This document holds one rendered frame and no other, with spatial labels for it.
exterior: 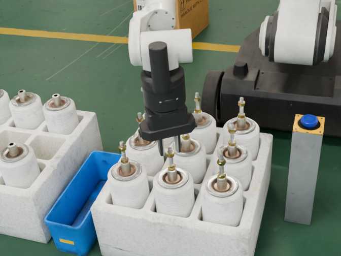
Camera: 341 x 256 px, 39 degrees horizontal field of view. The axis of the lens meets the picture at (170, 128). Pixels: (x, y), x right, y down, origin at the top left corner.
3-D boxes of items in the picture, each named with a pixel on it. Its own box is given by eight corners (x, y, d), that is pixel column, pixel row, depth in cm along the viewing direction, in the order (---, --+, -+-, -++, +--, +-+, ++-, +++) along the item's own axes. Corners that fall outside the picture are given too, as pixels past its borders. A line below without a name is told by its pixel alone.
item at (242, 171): (247, 192, 133) (249, 140, 122) (252, 218, 125) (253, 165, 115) (213, 193, 134) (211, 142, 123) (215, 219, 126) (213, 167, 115)
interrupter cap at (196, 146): (203, 156, 119) (203, 154, 119) (173, 159, 119) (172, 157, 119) (199, 137, 125) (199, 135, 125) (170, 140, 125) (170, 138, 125)
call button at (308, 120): (301, 119, 118) (301, 113, 117) (317, 121, 117) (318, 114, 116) (299, 129, 115) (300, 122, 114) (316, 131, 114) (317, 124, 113)
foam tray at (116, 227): (149, 162, 157) (143, 117, 147) (270, 180, 146) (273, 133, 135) (101, 256, 128) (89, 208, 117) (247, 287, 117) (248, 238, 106)
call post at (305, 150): (286, 203, 138) (295, 114, 120) (312, 207, 136) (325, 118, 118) (283, 221, 133) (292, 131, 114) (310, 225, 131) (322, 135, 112)
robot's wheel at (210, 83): (214, 105, 181) (213, 59, 169) (227, 107, 179) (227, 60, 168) (201, 137, 166) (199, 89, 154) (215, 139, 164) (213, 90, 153)
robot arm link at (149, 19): (132, 73, 94) (134, 29, 102) (177, 70, 93) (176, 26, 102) (127, 48, 89) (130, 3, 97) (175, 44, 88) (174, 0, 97)
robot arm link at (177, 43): (142, 73, 101) (136, 24, 95) (193, 70, 101) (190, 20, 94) (139, 103, 92) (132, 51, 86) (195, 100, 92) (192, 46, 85)
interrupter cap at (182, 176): (171, 195, 109) (171, 192, 109) (150, 179, 114) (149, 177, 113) (195, 178, 113) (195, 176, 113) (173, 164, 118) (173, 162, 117)
